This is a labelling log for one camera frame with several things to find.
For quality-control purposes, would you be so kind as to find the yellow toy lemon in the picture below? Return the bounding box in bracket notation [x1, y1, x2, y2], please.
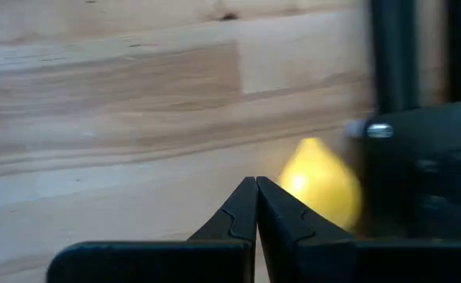
[277, 137, 363, 233]

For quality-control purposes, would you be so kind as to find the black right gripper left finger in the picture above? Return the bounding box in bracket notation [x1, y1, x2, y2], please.
[46, 176, 259, 283]

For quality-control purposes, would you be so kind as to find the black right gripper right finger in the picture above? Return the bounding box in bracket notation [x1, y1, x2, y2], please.
[256, 175, 461, 283]

